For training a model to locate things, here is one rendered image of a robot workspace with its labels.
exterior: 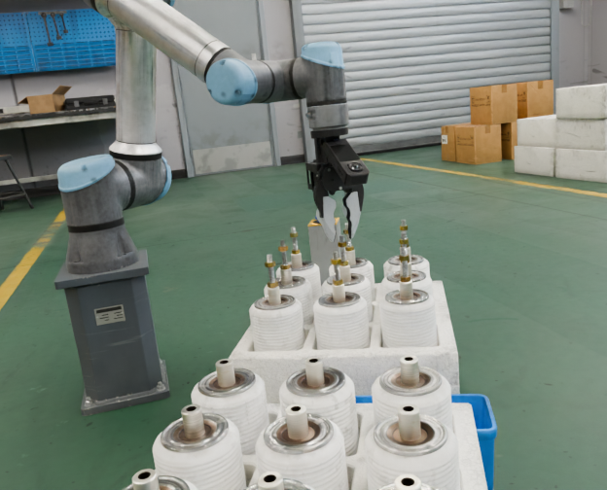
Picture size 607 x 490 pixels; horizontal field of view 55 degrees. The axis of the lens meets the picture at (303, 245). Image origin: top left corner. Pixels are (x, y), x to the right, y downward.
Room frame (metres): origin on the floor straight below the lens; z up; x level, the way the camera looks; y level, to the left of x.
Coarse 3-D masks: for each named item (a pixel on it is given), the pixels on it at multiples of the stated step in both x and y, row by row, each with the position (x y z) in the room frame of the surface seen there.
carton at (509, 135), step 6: (504, 126) 4.81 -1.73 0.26; (510, 126) 4.74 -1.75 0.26; (516, 126) 4.73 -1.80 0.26; (504, 132) 4.81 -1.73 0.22; (510, 132) 4.74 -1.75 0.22; (516, 132) 4.73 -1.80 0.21; (504, 138) 4.81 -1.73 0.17; (510, 138) 4.74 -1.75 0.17; (516, 138) 4.73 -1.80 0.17; (504, 144) 4.81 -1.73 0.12; (510, 144) 4.74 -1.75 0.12; (516, 144) 4.73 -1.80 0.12; (504, 150) 4.82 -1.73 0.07; (510, 150) 4.74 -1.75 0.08; (504, 156) 4.82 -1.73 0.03; (510, 156) 4.74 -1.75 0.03
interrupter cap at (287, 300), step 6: (258, 300) 1.02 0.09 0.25; (264, 300) 1.02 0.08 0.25; (282, 300) 1.01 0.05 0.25; (288, 300) 1.00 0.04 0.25; (294, 300) 0.99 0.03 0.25; (258, 306) 0.98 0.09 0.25; (264, 306) 0.98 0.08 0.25; (270, 306) 0.98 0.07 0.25; (276, 306) 0.98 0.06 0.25; (282, 306) 0.97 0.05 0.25; (288, 306) 0.98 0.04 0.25
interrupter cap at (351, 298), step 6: (330, 294) 1.01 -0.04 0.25; (348, 294) 1.00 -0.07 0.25; (354, 294) 1.00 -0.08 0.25; (318, 300) 0.98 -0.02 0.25; (324, 300) 0.98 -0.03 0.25; (330, 300) 0.98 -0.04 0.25; (348, 300) 0.97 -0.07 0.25; (354, 300) 0.96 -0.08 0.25; (330, 306) 0.95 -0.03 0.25; (336, 306) 0.95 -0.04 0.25; (342, 306) 0.94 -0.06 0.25
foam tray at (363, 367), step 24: (432, 288) 1.20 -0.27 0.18; (312, 336) 1.00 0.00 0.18; (240, 360) 0.94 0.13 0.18; (264, 360) 0.93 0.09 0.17; (288, 360) 0.92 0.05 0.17; (336, 360) 0.91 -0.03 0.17; (360, 360) 0.90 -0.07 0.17; (384, 360) 0.89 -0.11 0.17; (432, 360) 0.88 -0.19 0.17; (456, 360) 0.87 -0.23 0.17; (360, 384) 0.90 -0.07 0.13; (456, 384) 0.87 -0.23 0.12
